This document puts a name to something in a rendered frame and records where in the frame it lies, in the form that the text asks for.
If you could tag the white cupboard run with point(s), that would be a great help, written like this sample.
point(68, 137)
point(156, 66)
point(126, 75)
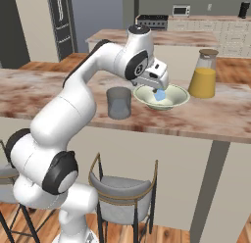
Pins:
point(209, 31)

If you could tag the grey glass cup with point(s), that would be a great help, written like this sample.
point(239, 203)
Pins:
point(119, 103)

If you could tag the white microwave oven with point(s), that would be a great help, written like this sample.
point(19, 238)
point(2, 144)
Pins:
point(181, 10)

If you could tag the blue ice cube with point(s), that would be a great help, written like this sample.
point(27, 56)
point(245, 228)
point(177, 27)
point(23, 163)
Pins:
point(160, 95)

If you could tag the black stove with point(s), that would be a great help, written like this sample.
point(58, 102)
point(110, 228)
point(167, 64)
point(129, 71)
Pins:
point(152, 22)

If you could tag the grey bar stool with gold trim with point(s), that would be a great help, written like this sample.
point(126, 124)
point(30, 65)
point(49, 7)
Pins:
point(124, 196)
point(10, 184)

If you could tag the black coffee machine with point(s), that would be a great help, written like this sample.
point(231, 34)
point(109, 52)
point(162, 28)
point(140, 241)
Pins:
point(243, 9)

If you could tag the pale green ice bowl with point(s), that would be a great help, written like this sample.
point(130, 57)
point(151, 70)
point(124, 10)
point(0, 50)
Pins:
point(175, 96)

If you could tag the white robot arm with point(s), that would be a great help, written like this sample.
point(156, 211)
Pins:
point(62, 113)

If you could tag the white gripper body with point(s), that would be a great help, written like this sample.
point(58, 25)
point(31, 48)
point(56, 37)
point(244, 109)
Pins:
point(153, 79)

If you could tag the orange juice jug with cork lid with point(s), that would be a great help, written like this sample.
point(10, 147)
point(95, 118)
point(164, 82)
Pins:
point(203, 77)

